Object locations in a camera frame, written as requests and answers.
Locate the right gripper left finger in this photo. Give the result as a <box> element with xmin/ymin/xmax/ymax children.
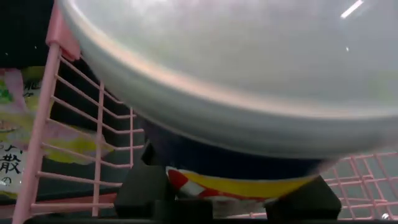
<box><xmin>114</xmin><ymin>140</ymin><xmax>177</xmax><ymax>219</ymax></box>

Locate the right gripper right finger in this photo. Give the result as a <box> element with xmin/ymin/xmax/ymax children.
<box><xmin>265</xmin><ymin>175</ymin><xmax>342</xmax><ymax>220</ymax></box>

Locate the instant noodle bowl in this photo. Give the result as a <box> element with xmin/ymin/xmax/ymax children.
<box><xmin>57</xmin><ymin>0</ymin><xmax>398</xmax><ymax>218</ymax></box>

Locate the pink shopping cart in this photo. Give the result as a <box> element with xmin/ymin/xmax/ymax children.
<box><xmin>11</xmin><ymin>0</ymin><xmax>398</xmax><ymax>224</ymax></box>

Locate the yellow green snack bag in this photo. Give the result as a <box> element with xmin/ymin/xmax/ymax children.
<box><xmin>0</xmin><ymin>65</ymin><xmax>114</xmax><ymax>200</ymax></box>

